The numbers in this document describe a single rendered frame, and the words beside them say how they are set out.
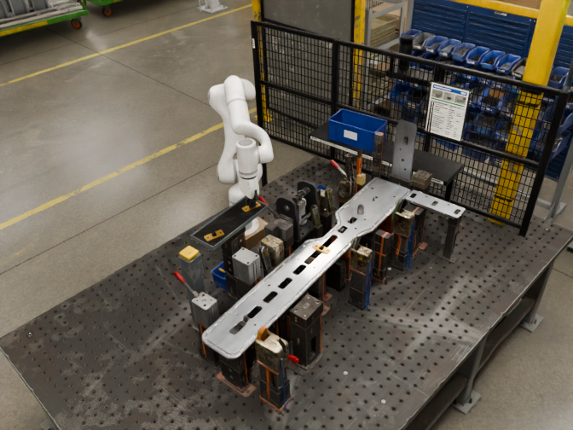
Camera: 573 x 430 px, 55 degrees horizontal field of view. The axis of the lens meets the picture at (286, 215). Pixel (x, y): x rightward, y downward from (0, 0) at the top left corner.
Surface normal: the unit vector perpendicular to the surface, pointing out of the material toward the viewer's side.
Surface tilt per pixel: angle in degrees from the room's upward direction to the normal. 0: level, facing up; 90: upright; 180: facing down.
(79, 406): 0
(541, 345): 0
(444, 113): 90
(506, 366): 0
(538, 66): 86
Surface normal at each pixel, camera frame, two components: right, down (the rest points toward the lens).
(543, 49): -0.56, 0.52
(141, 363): -0.03, -0.79
